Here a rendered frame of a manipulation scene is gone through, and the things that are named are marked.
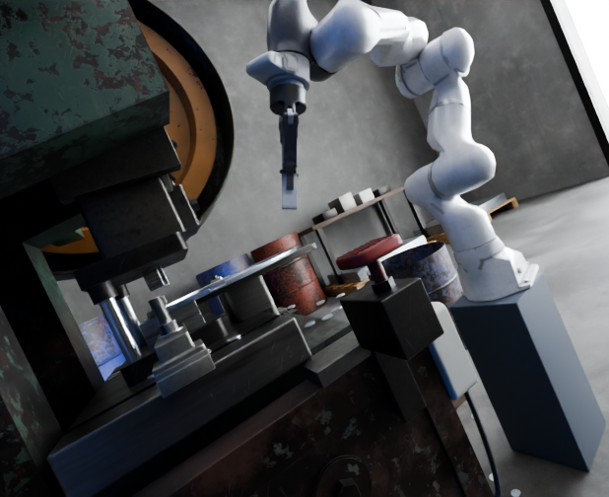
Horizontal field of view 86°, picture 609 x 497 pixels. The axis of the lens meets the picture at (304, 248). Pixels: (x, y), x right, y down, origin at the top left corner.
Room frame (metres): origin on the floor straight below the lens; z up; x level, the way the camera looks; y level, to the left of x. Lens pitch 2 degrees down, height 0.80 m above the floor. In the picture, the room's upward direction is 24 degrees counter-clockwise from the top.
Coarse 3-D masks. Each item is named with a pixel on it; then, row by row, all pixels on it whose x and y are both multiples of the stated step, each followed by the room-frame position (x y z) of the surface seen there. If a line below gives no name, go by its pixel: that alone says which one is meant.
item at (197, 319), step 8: (192, 304) 0.54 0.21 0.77; (176, 312) 0.53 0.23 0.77; (184, 312) 0.53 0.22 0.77; (192, 312) 0.54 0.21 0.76; (144, 320) 0.58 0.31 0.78; (152, 320) 0.51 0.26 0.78; (176, 320) 0.53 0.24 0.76; (184, 320) 0.53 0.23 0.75; (192, 320) 0.54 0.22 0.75; (200, 320) 0.54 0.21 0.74; (144, 328) 0.51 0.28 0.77; (152, 328) 0.51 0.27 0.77; (192, 328) 0.53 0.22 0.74; (144, 336) 0.51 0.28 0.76; (152, 336) 0.51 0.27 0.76; (152, 344) 0.51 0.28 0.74
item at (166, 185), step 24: (120, 192) 0.53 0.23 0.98; (144, 192) 0.54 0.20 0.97; (168, 192) 0.56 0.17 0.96; (96, 216) 0.51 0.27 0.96; (120, 216) 0.52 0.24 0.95; (144, 216) 0.54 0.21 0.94; (168, 216) 0.55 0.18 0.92; (192, 216) 0.59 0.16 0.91; (96, 240) 0.51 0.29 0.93; (120, 240) 0.52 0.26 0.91; (144, 240) 0.53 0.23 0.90
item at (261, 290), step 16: (288, 256) 0.62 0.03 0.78; (256, 272) 0.59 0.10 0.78; (224, 288) 0.57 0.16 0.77; (240, 288) 0.60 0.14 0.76; (256, 288) 0.61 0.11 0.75; (224, 304) 0.64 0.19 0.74; (240, 304) 0.59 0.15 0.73; (256, 304) 0.60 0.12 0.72; (272, 304) 0.61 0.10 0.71; (240, 320) 0.59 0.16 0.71
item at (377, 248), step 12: (372, 240) 0.40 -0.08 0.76; (384, 240) 0.36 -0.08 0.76; (396, 240) 0.36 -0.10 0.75; (348, 252) 0.38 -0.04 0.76; (360, 252) 0.35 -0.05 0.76; (372, 252) 0.35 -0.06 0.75; (384, 252) 0.35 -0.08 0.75; (348, 264) 0.36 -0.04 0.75; (360, 264) 0.34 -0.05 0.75; (372, 264) 0.37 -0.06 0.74; (372, 276) 0.38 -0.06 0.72; (384, 276) 0.37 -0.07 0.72
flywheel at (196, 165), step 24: (144, 24) 1.00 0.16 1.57; (168, 48) 1.02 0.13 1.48; (168, 72) 1.02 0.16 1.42; (192, 72) 1.03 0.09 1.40; (192, 96) 1.02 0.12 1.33; (192, 120) 1.02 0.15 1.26; (192, 144) 1.01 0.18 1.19; (216, 144) 1.02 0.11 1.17; (192, 168) 0.98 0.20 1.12; (192, 192) 0.97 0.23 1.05
